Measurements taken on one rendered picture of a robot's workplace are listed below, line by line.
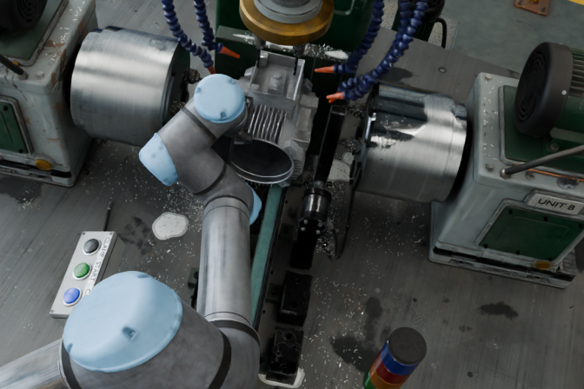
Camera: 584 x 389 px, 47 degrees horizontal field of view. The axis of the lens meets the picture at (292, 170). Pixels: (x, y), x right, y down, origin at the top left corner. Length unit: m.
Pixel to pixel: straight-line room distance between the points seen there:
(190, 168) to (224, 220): 0.10
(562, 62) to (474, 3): 2.35
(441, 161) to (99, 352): 0.87
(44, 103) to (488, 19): 2.57
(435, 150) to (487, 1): 2.36
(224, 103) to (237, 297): 0.30
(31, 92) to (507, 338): 1.15
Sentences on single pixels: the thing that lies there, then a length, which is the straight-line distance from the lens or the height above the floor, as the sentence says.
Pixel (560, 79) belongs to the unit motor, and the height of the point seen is 1.35.
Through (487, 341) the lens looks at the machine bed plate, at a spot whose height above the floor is 0.80.
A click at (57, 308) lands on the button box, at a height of 1.06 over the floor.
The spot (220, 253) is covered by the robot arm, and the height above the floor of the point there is 1.32.
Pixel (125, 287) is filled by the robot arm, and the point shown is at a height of 1.49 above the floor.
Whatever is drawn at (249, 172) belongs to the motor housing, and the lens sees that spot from 1.51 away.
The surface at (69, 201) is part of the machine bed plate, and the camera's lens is 1.66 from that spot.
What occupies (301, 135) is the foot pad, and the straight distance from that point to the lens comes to 1.41.
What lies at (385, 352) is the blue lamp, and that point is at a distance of 1.08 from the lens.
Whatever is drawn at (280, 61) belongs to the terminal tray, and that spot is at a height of 1.13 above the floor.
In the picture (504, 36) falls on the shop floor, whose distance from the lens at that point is 3.53.
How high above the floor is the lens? 2.18
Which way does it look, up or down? 54 degrees down
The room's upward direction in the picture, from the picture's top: 11 degrees clockwise
